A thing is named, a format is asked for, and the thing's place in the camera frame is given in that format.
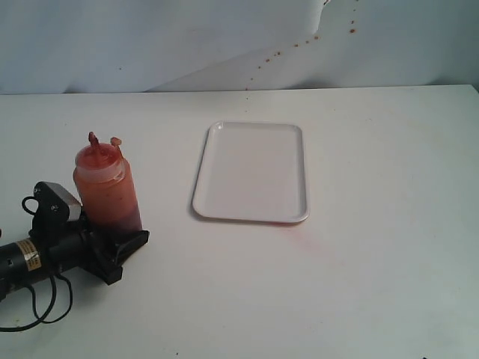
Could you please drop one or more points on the red sauce squeeze bottle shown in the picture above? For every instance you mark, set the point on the red sauce squeeze bottle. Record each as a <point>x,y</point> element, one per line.
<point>103,178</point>

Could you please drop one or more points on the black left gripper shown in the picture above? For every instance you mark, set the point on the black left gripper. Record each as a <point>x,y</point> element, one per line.
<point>77,245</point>

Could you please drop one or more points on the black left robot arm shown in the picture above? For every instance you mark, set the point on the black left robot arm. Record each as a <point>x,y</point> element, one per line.
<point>26,262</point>

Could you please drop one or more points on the white rectangular plastic tray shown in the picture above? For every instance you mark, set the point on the white rectangular plastic tray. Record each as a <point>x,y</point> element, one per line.
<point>252,172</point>

